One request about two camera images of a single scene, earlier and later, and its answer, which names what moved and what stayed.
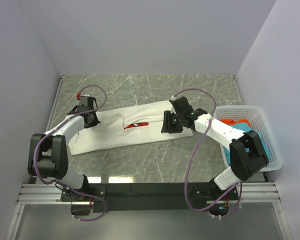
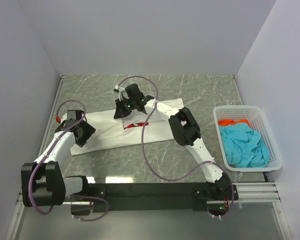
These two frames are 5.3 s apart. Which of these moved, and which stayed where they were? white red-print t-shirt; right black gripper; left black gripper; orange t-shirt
Moved: left black gripper; right black gripper
Stayed: white red-print t-shirt; orange t-shirt
